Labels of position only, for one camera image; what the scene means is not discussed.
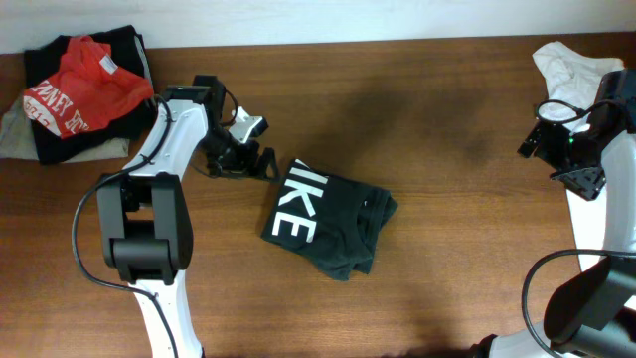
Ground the dark green t-shirt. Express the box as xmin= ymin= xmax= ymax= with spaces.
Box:
xmin=260 ymin=158 xmax=398 ymax=281

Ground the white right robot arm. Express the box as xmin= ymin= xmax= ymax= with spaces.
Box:
xmin=468 ymin=130 xmax=635 ymax=358

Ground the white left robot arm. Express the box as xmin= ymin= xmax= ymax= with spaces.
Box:
xmin=94 ymin=85 xmax=278 ymax=357

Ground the white crumpled garment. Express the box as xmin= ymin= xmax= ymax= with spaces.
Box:
xmin=533 ymin=42 xmax=635 ymax=252

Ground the black folded garment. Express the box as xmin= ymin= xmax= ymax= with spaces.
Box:
xmin=24 ymin=25 xmax=154 ymax=165

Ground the red printed t-shirt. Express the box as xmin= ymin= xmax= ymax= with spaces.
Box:
xmin=23 ymin=36 xmax=153 ymax=139

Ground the grey folded garment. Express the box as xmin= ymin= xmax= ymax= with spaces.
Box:
xmin=1 ymin=96 xmax=130 ymax=163

